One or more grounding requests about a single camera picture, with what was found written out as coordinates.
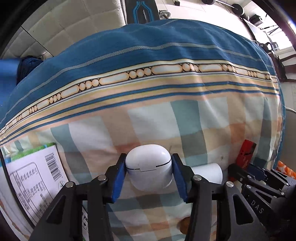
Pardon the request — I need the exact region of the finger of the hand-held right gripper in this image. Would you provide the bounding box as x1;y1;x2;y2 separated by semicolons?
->
248;163;296;186
228;163;287;198

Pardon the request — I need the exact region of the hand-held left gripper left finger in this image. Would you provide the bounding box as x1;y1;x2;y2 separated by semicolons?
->
29;153;127;241

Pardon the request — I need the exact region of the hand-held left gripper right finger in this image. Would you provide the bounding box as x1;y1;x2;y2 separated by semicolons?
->
171;153;270;241

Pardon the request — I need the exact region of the red box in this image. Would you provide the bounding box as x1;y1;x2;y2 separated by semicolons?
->
235;140;257;169

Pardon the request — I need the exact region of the white earbud case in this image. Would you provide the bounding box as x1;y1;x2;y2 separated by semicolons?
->
125;144;173;192

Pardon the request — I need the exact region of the cardboard box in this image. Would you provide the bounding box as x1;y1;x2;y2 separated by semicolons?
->
0;142;89;241

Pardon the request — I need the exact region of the orange patterned cloth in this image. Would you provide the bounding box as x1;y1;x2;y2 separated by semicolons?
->
276;160;296;180

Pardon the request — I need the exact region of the small white cylinder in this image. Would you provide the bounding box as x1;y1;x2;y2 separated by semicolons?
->
191;163;223;184

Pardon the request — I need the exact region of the brown walnut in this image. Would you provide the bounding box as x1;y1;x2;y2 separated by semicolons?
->
177;217;191;234

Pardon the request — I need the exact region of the plaid blue-bordered blanket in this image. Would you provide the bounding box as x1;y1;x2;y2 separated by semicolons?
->
0;19;286;241

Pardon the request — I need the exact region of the dark blue cloth bundle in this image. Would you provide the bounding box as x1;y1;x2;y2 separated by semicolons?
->
17;56;44;82

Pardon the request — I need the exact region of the dark wooden chair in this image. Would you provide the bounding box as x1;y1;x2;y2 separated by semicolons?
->
262;13;296;82

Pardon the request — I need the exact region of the grey padded chair right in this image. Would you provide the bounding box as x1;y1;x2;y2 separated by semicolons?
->
0;0;127;61

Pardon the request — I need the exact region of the short barbell with black plates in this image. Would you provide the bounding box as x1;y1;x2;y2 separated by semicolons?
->
201;0;243;15

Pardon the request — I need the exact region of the black weight bench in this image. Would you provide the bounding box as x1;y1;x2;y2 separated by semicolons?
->
125;0;160;25

